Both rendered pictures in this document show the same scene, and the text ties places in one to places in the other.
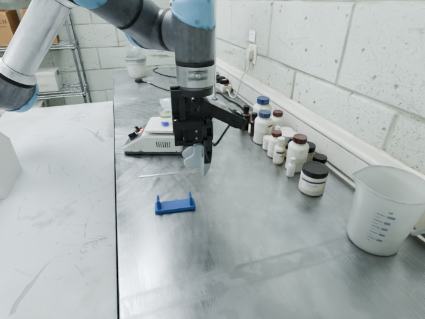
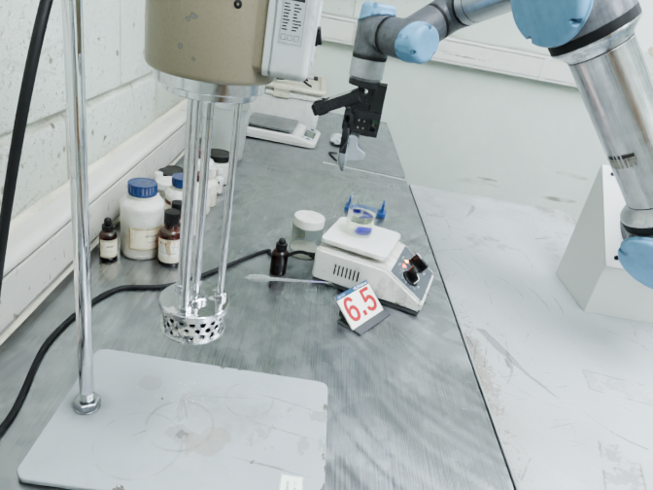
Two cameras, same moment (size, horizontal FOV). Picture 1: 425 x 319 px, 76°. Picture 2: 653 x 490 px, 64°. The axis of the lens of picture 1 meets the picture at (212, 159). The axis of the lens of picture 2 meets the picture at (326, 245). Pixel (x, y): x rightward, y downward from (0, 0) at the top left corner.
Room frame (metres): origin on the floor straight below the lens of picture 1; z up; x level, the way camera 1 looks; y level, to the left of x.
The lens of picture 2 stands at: (1.71, 0.32, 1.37)
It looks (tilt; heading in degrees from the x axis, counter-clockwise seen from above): 26 degrees down; 194
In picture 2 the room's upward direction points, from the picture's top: 11 degrees clockwise
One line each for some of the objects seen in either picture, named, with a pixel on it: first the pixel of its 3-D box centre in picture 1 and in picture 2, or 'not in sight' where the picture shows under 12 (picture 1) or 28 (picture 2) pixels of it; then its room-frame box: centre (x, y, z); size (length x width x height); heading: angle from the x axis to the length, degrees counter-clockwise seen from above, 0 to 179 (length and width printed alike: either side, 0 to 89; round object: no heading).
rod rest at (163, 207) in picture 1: (174, 201); (366, 205); (0.53, 0.09, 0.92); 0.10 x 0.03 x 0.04; 101
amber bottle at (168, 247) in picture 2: (245, 117); (170, 237); (1.01, -0.13, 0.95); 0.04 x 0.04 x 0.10
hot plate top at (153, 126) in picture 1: (164, 124); (362, 237); (0.87, 0.16, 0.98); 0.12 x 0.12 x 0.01; 89
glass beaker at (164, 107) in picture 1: (166, 114); (362, 213); (0.86, 0.15, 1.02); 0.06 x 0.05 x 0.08; 156
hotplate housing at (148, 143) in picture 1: (158, 136); (370, 262); (0.87, 0.19, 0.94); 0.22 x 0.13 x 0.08; 89
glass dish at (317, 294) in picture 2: not in sight; (319, 292); (0.97, 0.13, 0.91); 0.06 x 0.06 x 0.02
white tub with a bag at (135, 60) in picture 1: (135, 59); not in sight; (1.87, 0.50, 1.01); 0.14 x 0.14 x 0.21
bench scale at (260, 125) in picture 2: not in sight; (280, 129); (0.09, -0.33, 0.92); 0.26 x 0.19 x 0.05; 104
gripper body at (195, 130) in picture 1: (192, 114); (362, 107); (0.54, 0.04, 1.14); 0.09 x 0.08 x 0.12; 101
